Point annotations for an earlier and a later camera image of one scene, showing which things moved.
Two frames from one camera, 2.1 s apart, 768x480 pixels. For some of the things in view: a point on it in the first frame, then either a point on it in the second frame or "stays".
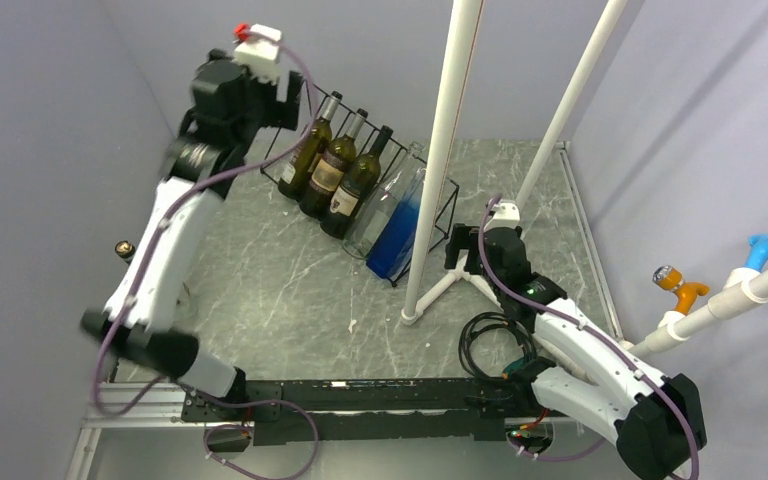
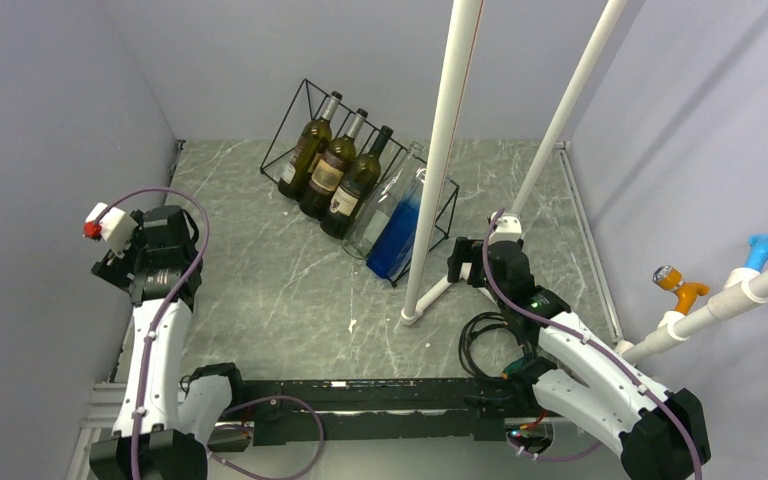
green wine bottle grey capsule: (330, 173) stays
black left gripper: (280, 113) to (116, 268)
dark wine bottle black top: (358, 182) stays
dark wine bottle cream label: (298, 172) stays
